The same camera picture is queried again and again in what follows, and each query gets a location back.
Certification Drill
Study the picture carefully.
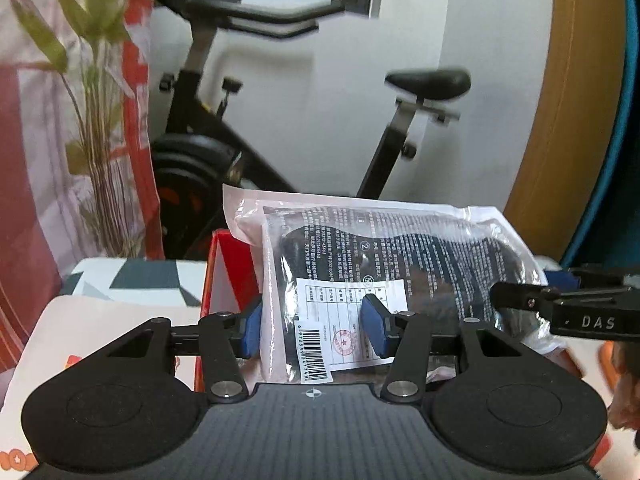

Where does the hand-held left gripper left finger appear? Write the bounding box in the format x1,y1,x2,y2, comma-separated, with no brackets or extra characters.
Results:
80,295,264,403

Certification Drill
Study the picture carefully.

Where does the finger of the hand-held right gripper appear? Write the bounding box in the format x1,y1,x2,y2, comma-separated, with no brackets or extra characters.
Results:
544,267,640,291
490,281,564,312

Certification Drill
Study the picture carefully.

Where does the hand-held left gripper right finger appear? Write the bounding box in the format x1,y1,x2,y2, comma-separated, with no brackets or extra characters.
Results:
360,293,552,404

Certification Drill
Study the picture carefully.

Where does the clear bagged dark garment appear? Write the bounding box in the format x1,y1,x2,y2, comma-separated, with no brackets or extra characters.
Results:
222,184,551,386

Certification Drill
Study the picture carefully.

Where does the person's right hand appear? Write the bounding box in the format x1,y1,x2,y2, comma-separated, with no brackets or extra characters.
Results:
607,342,640,432

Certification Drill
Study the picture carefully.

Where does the teal curtain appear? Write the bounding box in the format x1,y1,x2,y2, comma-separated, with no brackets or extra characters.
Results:
560,0,640,272

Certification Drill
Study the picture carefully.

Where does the wooden door panel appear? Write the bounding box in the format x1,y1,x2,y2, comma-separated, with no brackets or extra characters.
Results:
502,0,629,257

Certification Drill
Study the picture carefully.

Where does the black exercise bike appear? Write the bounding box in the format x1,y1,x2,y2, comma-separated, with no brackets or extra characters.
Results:
150,0,474,262

